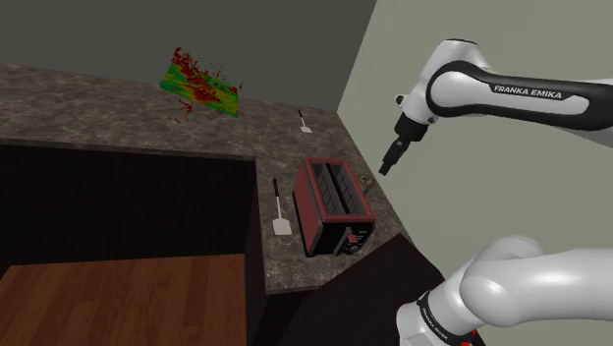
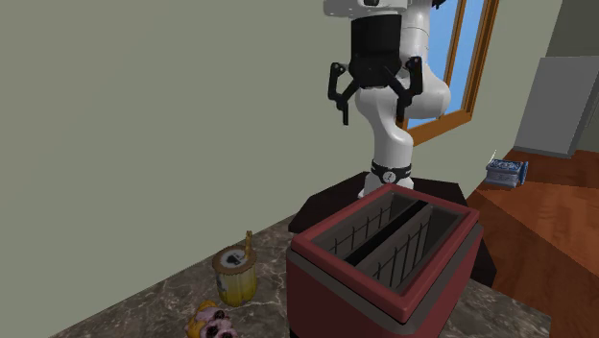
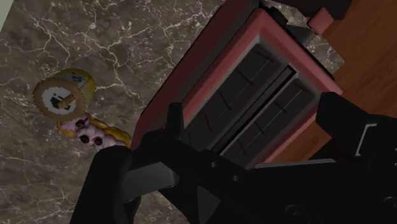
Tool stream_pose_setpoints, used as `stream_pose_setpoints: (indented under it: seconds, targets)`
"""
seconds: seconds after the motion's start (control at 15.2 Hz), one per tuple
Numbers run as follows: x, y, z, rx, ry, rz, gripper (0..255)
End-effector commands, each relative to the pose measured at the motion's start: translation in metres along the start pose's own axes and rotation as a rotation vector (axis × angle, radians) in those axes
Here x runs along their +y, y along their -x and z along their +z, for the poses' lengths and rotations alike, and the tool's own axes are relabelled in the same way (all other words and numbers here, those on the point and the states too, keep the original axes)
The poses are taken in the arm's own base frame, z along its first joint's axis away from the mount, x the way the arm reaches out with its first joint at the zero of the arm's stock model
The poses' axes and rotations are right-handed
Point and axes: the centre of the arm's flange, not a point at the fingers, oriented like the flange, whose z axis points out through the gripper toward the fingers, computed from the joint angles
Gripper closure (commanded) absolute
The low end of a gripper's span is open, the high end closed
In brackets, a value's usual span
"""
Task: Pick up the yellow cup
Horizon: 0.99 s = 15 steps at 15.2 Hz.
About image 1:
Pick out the small brown object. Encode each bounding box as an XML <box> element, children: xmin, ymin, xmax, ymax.
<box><xmin>356</xmin><ymin>172</ymin><xmax>375</xmax><ymax>196</ymax></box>

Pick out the red and black toaster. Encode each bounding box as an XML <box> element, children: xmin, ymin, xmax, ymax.
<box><xmin>292</xmin><ymin>156</ymin><xmax>377</xmax><ymax>259</ymax></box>

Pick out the green and red patterned board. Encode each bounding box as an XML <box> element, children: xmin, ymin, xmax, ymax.
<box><xmin>158</xmin><ymin>45</ymin><xmax>245</xmax><ymax>122</ymax></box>

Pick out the small black-handled white spatula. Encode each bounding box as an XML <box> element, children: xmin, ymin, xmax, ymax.
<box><xmin>296</xmin><ymin>107</ymin><xmax>314</xmax><ymax>135</ymax></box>

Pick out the large black-handled white spatula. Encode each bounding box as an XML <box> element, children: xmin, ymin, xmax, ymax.
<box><xmin>271</xmin><ymin>177</ymin><xmax>294</xmax><ymax>238</ymax></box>

